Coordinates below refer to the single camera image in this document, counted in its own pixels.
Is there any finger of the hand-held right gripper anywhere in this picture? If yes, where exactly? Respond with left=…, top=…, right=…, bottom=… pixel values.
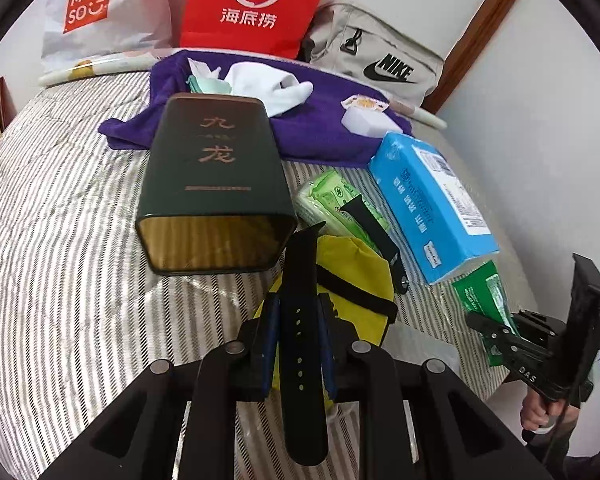
left=510, top=311, right=564, bottom=334
left=466, top=312, right=536, bottom=367

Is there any rolled printed paper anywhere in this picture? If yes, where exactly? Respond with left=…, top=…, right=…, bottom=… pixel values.
left=37, top=49, right=449, bottom=131

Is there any yellow cloth pouch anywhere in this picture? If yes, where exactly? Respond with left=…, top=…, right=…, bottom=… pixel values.
left=262, top=234, right=400, bottom=401

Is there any grey waist bag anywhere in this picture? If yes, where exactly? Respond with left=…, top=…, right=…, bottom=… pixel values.
left=302, top=2, right=445, bottom=111

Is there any dark green packet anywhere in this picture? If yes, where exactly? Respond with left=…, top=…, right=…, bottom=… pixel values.
left=451, top=260, right=521, bottom=367

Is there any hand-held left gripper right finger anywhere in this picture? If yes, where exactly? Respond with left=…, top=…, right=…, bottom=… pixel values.
left=316, top=292, right=554, bottom=480

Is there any black buckle watch strap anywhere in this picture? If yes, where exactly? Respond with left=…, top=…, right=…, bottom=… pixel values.
left=340, top=194, right=409, bottom=296

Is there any person's right forearm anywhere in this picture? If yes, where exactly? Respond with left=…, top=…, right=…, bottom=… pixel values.
left=527, top=422, right=600, bottom=480

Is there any brown wooden door frame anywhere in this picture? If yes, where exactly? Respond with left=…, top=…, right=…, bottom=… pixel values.
left=432, top=0, right=531, bottom=116

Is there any black perforated watch strap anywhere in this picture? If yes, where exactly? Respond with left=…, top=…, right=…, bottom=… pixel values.
left=284, top=226, right=331, bottom=454

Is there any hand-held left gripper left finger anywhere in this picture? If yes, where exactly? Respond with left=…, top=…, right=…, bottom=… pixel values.
left=87, top=294, right=281, bottom=480

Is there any white plastic shopping bag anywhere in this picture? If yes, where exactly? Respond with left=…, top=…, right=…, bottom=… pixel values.
left=41, top=0, right=174, bottom=74

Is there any blue tissue pack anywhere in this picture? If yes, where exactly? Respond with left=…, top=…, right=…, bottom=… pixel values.
left=369, top=131, right=500, bottom=286

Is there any small yellow print packet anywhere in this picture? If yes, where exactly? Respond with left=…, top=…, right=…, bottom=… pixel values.
left=341, top=94, right=387, bottom=114

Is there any light green cloth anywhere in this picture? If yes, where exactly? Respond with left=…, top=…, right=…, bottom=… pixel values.
left=187, top=57, right=224, bottom=84

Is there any purple towel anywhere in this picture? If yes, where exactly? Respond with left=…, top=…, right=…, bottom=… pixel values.
left=98, top=50, right=414, bottom=169

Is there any dark green tin box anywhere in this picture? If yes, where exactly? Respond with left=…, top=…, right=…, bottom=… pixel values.
left=135, top=94, right=297, bottom=276

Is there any white cloth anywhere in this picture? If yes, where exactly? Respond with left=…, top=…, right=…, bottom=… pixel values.
left=223, top=62, right=315, bottom=119

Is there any light green wipes pack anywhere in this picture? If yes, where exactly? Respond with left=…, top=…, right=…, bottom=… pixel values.
left=295, top=170, right=389, bottom=254

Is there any person's right hand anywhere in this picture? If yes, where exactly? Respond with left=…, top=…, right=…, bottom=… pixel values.
left=521, top=392, right=576, bottom=434

